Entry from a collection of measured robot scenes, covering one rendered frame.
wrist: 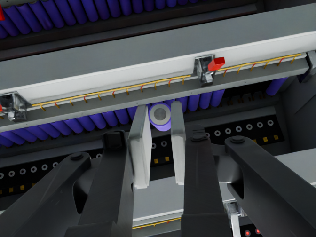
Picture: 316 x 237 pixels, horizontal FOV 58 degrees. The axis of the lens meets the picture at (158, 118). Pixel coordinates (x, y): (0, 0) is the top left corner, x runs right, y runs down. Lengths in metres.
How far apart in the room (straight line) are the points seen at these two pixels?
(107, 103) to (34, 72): 0.11
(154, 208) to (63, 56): 0.23
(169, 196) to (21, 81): 0.25
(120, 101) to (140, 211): 0.15
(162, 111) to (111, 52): 0.20
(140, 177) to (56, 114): 0.30
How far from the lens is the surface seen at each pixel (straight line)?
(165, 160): 0.53
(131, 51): 0.39
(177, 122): 0.16
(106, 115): 0.46
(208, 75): 0.39
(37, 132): 0.50
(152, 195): 0.40
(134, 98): 0.42
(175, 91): 0.42
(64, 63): 0.40
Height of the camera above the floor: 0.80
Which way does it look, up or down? 1 degrees up
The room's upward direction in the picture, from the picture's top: 169 degrees clockwise
